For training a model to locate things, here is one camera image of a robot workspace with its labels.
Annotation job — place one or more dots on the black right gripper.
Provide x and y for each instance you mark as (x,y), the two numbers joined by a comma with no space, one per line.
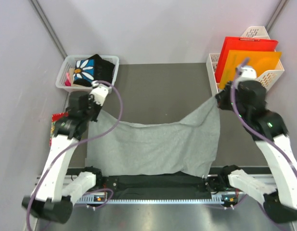
(221,96)

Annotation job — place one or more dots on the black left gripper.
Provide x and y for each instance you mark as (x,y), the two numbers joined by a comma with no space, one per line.
(98,108)

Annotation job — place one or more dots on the grey t shirt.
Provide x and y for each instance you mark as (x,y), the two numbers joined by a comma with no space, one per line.
(189,145)

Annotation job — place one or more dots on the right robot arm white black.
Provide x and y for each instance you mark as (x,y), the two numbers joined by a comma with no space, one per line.
(268,130)

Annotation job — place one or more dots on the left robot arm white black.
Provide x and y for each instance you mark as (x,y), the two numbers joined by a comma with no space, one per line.
(51,200)

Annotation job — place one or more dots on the red green patterned book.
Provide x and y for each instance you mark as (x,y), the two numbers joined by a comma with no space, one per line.
(55,118)

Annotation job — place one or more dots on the pink beige folded cloths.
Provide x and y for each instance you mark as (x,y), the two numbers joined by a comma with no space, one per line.
(69,77)

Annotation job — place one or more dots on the orange folder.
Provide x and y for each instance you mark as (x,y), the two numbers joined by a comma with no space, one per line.
(261,61)

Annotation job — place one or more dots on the black daisy print t shirt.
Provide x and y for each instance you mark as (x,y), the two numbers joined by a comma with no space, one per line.
(91,69)

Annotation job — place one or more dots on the white plastic basket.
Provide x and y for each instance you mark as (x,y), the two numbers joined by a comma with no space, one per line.
(70,62)

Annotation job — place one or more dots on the red folder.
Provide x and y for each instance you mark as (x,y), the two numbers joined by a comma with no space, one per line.
(241,44)

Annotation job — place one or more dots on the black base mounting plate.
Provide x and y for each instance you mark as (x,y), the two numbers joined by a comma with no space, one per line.
(177,186)

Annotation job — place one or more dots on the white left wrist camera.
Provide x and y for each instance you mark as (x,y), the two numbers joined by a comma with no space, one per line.
(100,90)

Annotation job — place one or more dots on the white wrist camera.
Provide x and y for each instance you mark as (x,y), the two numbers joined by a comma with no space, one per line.
(100,90)
(245,73)

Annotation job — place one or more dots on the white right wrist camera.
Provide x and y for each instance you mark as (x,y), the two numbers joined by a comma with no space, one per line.
(245,73)

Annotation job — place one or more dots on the grey slotted cable duct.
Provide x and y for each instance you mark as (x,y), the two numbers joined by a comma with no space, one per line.
(101,198)

